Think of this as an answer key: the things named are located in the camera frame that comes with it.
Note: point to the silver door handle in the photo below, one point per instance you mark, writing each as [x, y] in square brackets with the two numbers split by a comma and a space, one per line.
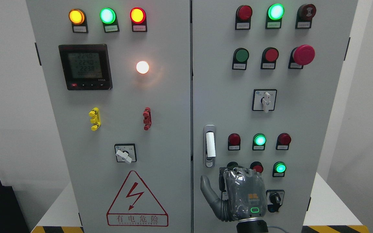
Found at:
[209, 145]

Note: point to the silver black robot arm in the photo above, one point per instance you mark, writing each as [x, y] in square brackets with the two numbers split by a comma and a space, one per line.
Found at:
[250, 225]

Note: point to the grey left cabinet door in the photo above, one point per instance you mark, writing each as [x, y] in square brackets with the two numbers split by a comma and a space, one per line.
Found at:
[163, 152]

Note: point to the grey cabinet door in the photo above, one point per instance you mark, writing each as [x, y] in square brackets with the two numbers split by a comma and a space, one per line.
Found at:
[163, 152]
[224, 97]

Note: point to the grey right cabinet door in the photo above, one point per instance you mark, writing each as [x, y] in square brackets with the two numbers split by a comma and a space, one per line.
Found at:
[224, 97]

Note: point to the red terminal connector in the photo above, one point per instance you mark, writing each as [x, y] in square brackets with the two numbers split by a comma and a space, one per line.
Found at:
[147, 118]

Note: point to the red indicator light middle left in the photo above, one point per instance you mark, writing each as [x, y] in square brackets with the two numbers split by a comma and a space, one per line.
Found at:
[234, 142]

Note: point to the white lit indicator light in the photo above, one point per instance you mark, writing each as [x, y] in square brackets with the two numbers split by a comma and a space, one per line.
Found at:
[142, 67]

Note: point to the green indicator light middle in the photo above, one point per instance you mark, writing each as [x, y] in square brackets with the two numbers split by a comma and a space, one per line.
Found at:
[259, 142]

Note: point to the green indicator light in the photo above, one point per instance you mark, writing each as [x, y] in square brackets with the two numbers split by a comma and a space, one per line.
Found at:
[109, 20]
[274, 16]
[259, 142]

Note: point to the green push button upper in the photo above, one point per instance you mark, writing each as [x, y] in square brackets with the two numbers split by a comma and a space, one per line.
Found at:
[240, 58]

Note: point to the red push button lower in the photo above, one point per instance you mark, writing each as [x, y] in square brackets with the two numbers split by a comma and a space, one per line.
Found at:
[257, 166]

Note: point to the red push button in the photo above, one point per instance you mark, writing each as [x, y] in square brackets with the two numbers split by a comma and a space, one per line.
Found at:
[269, 58]
[257, 166]

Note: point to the yellow terminal connector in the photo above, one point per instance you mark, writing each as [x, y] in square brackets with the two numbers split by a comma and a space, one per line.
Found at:
[95, 119]

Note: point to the red indicator light middle right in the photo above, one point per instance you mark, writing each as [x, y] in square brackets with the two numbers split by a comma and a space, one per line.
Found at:
[283, 141]

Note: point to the red electric hazard warning sticker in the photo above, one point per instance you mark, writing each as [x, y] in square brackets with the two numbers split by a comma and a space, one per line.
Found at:
[136, 206]

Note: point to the red push button upper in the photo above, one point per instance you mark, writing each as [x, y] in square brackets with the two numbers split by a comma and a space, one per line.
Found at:
[269, 58]

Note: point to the green lit push button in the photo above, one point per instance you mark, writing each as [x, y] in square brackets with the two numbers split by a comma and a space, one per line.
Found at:
[279, 169]

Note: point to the black digital power meter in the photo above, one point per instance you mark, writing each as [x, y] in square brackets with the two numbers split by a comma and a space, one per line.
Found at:
[86, 66]

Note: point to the red lit indicator light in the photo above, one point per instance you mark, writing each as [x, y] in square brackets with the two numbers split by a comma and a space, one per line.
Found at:
[138, 19]

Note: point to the red indicator light top right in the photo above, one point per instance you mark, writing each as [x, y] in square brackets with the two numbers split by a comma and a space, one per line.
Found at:
[243, 17]

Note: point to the green indicator light top left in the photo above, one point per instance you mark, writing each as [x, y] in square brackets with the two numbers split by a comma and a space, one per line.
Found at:
[109, 20]

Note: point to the red emergency stop button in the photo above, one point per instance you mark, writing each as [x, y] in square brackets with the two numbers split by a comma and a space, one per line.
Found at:
[301, 56]

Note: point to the green indicator light top right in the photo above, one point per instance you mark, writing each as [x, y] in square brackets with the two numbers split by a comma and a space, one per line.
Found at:
[274, 16]

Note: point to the yellow indicator light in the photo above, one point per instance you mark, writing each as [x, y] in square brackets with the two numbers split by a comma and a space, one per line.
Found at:
[78, 20]

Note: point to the dark red buzzer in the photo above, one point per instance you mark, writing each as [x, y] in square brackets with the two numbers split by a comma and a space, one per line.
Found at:
[304, 17]

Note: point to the black box with antenna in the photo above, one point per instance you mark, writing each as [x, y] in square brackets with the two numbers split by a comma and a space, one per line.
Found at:
[11, 217]

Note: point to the left white selector switch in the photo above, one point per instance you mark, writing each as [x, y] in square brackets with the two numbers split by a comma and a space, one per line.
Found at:
[125, 153]

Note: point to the white selector switch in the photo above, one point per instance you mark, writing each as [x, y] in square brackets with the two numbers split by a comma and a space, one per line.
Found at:
[125, 153]
[224, 196]
[264, 100]

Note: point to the upper right white selector switch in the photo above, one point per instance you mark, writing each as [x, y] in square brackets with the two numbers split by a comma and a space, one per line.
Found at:
[264, 100]

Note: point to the lower white selector switch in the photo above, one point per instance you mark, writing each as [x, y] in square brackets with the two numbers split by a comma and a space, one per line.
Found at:
[224, 196]

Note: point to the black knob selector switch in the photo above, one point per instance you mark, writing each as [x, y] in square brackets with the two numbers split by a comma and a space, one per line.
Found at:
[275, 198]

